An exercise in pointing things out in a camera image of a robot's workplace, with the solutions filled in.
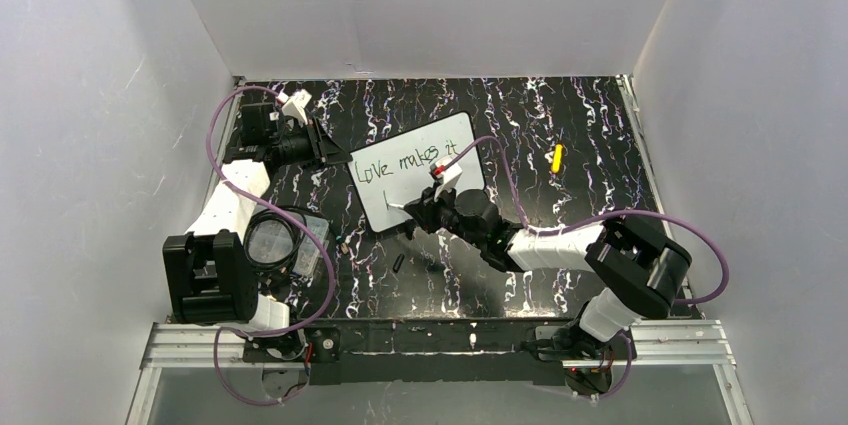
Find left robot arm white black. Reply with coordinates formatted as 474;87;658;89
162;90;351;336

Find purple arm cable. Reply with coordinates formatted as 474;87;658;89
440;135;731;400
204;84;338;408

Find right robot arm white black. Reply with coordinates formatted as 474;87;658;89
402;188;692;360

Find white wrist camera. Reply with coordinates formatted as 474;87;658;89
430;155;462;199
275;89;312;125

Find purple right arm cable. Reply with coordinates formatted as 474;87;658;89
440;135;731;400

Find aluminium front rail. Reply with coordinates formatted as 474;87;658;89
141;318;736;369

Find small whiteboard black frame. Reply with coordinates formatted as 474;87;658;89
347;112;475;233

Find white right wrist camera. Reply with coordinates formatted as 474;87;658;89
430;155;462;199

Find aluminium rail left side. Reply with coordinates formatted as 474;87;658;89
201;75;246;208

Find aluminium rail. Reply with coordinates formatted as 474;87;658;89
616;74;700;318
141;318;736;369
201;75;246;208

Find black marker cap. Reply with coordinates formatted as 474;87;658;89
392;254;405;273

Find coiled black cable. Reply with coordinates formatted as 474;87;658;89
241;206;319;274

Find aluminium rail right side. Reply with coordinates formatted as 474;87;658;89
616;74;700;318

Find black base bar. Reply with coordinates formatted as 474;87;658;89
243;317;636;387

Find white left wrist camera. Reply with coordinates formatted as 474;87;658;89
275;89;312;125

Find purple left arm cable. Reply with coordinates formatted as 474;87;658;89
204;84;338;408

